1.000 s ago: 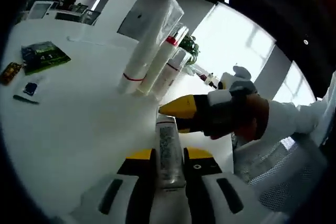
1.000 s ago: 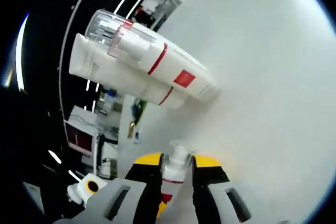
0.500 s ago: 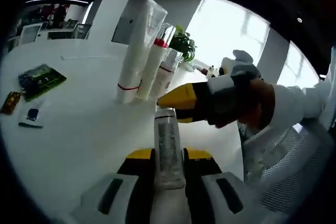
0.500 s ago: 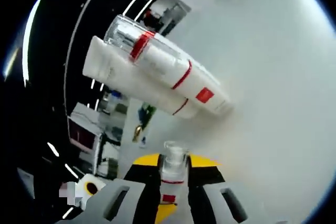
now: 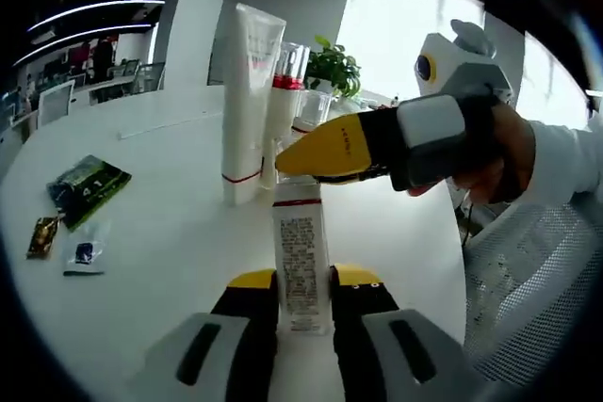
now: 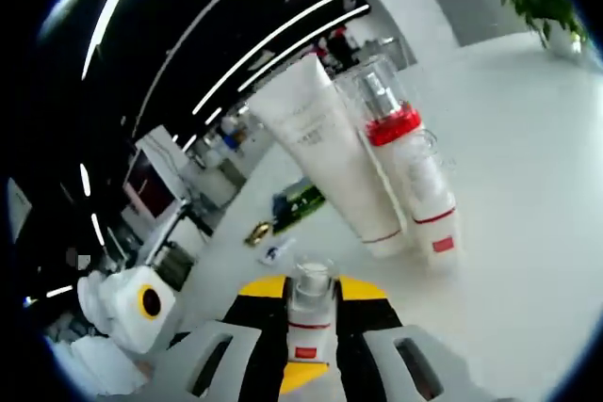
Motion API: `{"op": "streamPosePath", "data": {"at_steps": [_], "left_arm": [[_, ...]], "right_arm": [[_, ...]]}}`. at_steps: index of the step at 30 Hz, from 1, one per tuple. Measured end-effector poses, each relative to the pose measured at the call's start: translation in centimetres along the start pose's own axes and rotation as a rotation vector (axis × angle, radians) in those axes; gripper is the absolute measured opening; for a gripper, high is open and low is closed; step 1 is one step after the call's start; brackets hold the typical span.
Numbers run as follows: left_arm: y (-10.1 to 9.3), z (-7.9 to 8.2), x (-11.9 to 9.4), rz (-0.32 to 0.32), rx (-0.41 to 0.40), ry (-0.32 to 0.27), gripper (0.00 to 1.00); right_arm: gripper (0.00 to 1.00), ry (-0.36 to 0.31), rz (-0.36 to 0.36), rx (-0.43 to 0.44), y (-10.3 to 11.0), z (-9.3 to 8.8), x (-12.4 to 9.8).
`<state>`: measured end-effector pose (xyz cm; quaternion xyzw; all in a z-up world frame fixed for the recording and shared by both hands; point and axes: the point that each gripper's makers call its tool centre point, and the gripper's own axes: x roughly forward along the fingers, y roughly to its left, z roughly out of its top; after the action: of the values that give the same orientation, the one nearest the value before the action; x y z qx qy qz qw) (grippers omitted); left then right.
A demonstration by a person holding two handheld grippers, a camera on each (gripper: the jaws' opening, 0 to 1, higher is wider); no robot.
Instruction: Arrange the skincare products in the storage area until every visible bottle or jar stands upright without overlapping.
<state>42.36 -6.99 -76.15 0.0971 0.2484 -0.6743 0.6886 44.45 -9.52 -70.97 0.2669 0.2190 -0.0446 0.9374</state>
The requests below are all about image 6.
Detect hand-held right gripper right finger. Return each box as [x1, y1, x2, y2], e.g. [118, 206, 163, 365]
[332, 274, 472, 402]

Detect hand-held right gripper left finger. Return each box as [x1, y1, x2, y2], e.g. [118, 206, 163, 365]
[155, 274, 291, 402]

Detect small white skincare bottle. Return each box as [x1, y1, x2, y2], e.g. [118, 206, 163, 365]
[285, 260, 338, 366]
[403, 131, 465, 272]

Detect small white skincare sachet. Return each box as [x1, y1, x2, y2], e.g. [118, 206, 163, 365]
[256, 237, 298, 265]

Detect gold skincare sachet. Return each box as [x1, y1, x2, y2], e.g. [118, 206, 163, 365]
[244, 222, 272, 248]

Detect green black skincare sachet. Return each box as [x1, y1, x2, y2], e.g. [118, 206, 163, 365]
[271, 178, 327, 234]

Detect white skincare tube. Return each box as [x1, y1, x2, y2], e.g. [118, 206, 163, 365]
[247, 53, 409, 258]

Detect tall white red-collar skincare bottle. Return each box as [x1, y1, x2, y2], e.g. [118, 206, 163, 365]
[336, 54, 454, 243]

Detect white desk black legs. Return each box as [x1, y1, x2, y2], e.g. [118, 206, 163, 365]
[140, 203, 222, 290]

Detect white monitor dark red screen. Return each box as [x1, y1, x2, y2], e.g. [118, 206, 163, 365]
[122, 147, 184, 220]

